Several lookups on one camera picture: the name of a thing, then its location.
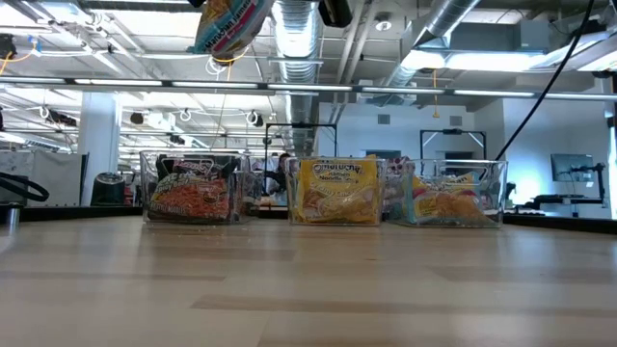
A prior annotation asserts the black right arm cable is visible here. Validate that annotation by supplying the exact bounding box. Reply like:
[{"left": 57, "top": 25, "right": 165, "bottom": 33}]
[{"left": 495, "top": 0, "right": 597, "bottom": 162}]

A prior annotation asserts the black cable loop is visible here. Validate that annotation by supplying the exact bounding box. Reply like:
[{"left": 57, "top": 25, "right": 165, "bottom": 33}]
[{"left": 0, "top": 172, "right": 51, "bottom": 202}]

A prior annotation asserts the clear plastic bin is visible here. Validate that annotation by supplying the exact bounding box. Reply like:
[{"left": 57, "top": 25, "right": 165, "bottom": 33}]
[
  {"left": 283, "top": 156, "right": 389, "bottom": 227},
  {"left": 385, "top": 156, "right": 510, "bottom": 229},
  {"left": 139, "top": 149, "right": 265, "bottom": 227}
]

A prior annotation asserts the long ceiling light rail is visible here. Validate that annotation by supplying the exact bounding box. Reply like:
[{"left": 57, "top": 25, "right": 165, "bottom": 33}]
[{"left": 0, "top": 75, "right": 617, "bottom": 102}]

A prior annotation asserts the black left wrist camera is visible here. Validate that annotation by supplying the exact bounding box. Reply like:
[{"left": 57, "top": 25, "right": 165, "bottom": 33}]
[{"left": 317, "top": 0, "right": 354, "bottom": 29}]

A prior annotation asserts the silver slanted ventilation duct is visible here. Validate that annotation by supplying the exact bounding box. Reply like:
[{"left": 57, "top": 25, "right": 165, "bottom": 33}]
[{"left": 365, "top": 0, "right": 483, "bottom": 107}]

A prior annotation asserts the grey partition panel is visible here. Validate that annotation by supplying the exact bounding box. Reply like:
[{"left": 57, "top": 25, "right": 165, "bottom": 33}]
[{"left": 0, "top": 149, "right": 90, "bottom": 207}]

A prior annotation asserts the yellow Maruchan ramen pack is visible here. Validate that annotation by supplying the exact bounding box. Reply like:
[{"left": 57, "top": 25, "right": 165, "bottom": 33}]
[{"left": 294, "top": 157, "right": 381, "bottom": 226}]

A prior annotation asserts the black round bin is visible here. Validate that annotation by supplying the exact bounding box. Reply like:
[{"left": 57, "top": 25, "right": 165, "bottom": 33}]
[{"left": 90, "top": 172, "right": 127, "bottom": 207}]

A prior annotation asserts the silver spiral ventilation duct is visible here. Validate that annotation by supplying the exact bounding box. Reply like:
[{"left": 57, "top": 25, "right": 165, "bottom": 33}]
[{"left": 272, "top": 0, "right": 322, "bottom": 155}]

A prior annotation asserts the black ceiling device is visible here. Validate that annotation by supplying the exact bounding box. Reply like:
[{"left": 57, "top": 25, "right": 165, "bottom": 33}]
[{"left": 0, "top": 33, "right": 18, "bottom": 62}]

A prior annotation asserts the grey rectangular air unit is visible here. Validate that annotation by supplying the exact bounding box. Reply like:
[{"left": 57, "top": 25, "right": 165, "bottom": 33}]
[{"left": 450, "top": 18, "right": 550, "bottom": 54}]

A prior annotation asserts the black frame rig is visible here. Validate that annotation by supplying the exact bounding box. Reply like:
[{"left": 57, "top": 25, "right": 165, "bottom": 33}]
[
  {"left": 418, "top": 128, "right": 488, "bottom": 163},
  {"left": 263, "top": 122, "right": 338, "bottom": 194}
]

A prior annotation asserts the dark monitor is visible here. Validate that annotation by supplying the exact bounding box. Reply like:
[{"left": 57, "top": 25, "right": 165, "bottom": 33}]
[{"left": 550, "top": 152, "right": 595, "bottom": 183}]

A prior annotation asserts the person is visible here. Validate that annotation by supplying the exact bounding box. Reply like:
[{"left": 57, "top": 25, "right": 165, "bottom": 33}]
[{"left": 263, "top": 152, "right": 293, "bottom": 197}]

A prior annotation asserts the white column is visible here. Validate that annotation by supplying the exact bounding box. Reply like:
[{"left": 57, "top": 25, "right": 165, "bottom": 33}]
[{"left": 79, "top": 91, "right": 122, "bottom": 208}]

